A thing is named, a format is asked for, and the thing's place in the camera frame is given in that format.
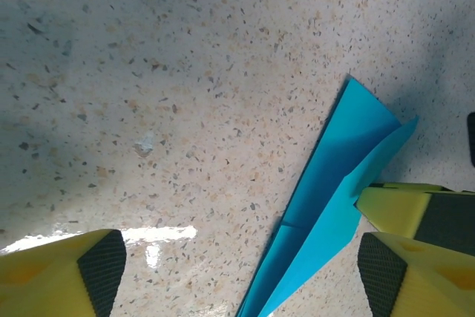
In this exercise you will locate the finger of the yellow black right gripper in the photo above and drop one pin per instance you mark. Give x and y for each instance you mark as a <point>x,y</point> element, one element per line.
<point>426,188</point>
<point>401,211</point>

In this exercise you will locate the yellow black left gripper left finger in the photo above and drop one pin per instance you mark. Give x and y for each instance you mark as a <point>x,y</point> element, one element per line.
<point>55,276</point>

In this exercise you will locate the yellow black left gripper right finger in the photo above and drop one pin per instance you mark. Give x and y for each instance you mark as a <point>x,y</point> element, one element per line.
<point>426,280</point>

